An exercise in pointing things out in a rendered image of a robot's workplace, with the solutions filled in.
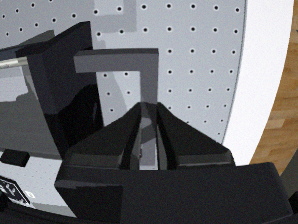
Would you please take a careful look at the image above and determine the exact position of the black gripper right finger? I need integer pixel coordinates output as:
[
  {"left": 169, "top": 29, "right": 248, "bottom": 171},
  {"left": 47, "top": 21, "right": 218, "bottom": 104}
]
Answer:
[{"left": 156, "top": 102, "right": 236, "bottom": 170}]

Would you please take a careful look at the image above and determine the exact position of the off-white box-shaped machine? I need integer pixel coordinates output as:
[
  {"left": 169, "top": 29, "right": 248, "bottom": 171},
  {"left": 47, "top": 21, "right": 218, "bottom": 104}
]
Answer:
[{"left": 0, "top": 21, "right": 159, "bottom": 166}]

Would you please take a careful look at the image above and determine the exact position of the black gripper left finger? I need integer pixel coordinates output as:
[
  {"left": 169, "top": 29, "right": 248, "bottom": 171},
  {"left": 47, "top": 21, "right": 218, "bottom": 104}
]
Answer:
[{"left": 60, "top": 102, "right": 142, "bottom": 170}]

